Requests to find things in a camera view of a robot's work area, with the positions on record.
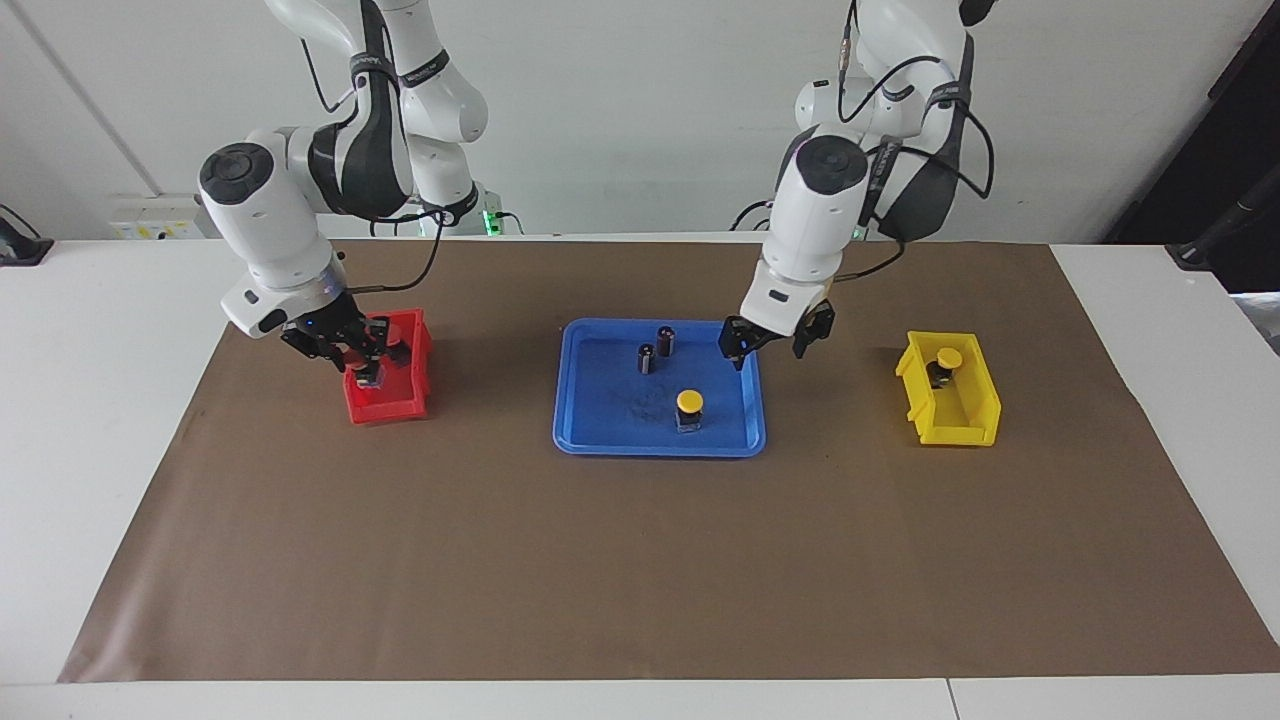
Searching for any brown paper mat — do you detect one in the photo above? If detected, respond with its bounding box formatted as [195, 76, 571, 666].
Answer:
[57, 238, 1280, 684]

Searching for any blue plastic tray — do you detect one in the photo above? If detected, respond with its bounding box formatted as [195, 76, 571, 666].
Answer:
[552, 318, 768, 459]

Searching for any yellow plastic bin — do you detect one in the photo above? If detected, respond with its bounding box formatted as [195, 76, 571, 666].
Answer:
[894, 330, 1002, 448]

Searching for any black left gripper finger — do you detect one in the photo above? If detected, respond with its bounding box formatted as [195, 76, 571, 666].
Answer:
[792, 303, 837, 360]
[719, 317, 763, 372]

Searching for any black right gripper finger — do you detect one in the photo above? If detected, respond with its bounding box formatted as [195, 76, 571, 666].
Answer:
[282, 332, 349, 375]
[355, 318, 403, 389]

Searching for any black left base cable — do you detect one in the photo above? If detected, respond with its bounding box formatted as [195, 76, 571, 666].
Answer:
[728, 198, 781, 233]

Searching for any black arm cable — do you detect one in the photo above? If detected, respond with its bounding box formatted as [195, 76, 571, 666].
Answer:
[300, 30, 447, 295]
[830, 0, 997, 283]

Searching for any white power strip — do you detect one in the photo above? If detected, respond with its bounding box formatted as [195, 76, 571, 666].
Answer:
[108, 193, 211, 241]

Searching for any red plastic bin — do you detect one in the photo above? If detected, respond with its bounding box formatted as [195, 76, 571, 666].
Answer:
[342, 308, 435, 426]

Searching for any black clamp device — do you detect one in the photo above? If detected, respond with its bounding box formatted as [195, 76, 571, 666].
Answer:
[0, 204, 54, 268]

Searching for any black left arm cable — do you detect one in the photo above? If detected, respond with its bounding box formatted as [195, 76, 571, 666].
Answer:
[830, 0, 997, 283]

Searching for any black base cable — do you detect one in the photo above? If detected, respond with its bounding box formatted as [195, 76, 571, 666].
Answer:
[368, 205, 441, 239]
[728, 198, 781, 233]

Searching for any black background panel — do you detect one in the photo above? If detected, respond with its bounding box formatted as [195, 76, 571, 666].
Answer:
[1103, 0, 1280, 293]

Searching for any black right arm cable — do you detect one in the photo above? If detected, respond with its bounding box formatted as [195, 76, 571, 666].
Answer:
[300, 30, 447, 295]

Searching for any black stand pole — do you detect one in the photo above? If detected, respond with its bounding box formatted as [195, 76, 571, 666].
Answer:
[1165, 165, 1280, 271]

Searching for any black right base cable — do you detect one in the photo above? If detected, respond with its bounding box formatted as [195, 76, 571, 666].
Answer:
[368, 205, 441, 239]

